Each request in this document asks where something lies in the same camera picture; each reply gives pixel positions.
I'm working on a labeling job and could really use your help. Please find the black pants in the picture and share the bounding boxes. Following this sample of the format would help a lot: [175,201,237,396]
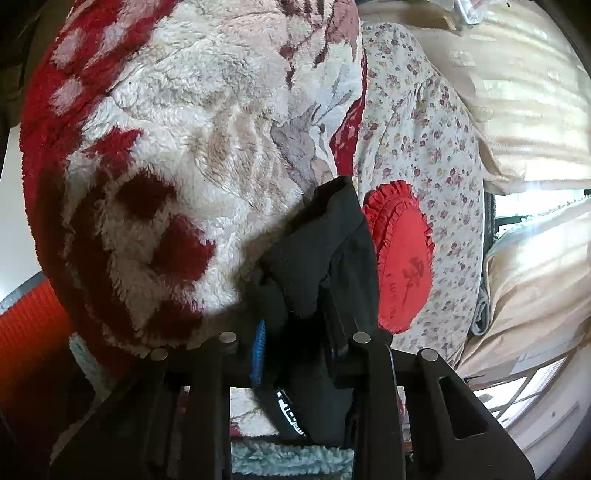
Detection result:
[249,176,393,447]

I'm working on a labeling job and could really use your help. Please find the light blue fluffy mat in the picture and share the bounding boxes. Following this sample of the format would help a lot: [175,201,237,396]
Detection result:
[68,333,357,480]

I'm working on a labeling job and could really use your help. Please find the red heart ruffled pillow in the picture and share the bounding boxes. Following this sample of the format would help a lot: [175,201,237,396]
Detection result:
[363,180,435,334]

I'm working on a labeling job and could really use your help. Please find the red white floral fleece blanket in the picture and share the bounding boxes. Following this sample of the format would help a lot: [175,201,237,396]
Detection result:
[20,1,363,370]

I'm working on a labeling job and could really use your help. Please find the small floral print quilt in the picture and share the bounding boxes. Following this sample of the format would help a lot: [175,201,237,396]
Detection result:
[353,22,484,367]

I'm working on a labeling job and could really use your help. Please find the beige curtain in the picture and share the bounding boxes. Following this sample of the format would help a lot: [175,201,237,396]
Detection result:
[363,2,590,376]

